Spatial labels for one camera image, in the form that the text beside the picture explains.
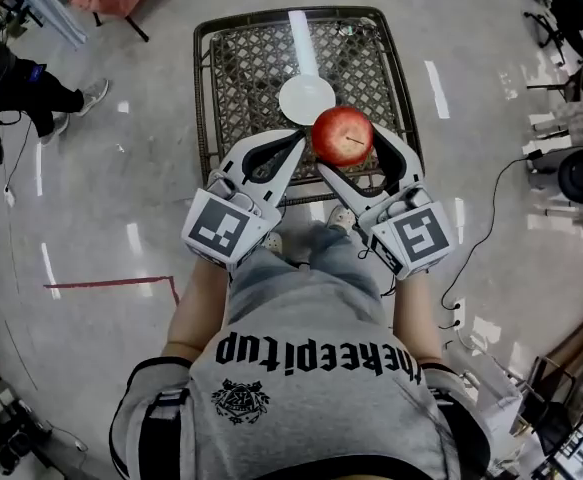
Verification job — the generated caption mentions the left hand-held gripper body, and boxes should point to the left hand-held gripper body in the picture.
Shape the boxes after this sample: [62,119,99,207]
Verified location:
[180,169,285,273]

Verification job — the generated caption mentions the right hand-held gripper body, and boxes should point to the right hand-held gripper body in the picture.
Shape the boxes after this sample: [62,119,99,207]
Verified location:
[355,182,459,282]

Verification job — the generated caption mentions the red apple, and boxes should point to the red apple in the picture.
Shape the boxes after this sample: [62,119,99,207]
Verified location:
[311,106,375,166]

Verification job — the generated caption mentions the white round plate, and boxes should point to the white round plate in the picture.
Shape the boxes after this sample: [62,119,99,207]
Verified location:
[278,73,337,125]

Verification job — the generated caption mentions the person's right forearm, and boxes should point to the person's right forearm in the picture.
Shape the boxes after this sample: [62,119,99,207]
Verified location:
[389,269,445,370]

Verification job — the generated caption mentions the person's left forearm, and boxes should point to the person's left forearm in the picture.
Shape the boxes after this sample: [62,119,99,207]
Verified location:
[167,255,233,367]

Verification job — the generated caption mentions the person's white right shoe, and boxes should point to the person's white right shoe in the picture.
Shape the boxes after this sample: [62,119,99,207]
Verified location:
[326,204,357,233]

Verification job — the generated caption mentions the person's blue jeans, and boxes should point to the person's blue jeans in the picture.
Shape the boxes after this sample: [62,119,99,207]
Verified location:
[229,220,388,332]

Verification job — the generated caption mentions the brown wicker table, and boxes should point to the brown wicker table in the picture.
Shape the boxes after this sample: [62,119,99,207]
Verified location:
[193,6,426,205]

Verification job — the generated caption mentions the white power strip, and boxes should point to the white power strip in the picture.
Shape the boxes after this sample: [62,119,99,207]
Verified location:
[438,296,468,350]

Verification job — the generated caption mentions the red floor tape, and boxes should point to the red floor tape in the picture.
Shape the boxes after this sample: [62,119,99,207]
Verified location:
[43,274,181,308]

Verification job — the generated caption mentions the person's grey printed shirt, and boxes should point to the person's grey printed shirt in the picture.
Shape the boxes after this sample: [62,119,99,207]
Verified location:
[108,285,493,480]

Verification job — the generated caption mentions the white patterned box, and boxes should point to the white patterned box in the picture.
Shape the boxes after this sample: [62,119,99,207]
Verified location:
[524,100,583,170]

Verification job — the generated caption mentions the white paper bag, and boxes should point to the white paper bag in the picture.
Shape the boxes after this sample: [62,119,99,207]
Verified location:
[469,356,526,438]

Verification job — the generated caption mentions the wooden desk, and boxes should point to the wooden desk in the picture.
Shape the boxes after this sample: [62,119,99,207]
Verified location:
[529,301,583,432]

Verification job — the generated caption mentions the black office chair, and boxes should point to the black office chair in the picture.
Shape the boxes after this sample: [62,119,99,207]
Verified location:
[522,0,583,65]

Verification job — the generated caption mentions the white leaning panel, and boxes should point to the white leaning panel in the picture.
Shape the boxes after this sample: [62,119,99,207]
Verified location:
[12,0,90,50]

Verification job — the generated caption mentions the black floor cable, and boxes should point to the black floor cable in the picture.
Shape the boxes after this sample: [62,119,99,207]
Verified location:
[439,156,540,315]

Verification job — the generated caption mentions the black shoulder strap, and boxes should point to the black shoulder strap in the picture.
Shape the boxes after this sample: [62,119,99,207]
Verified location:
[433,396,493,480]
[137,389,193,480]

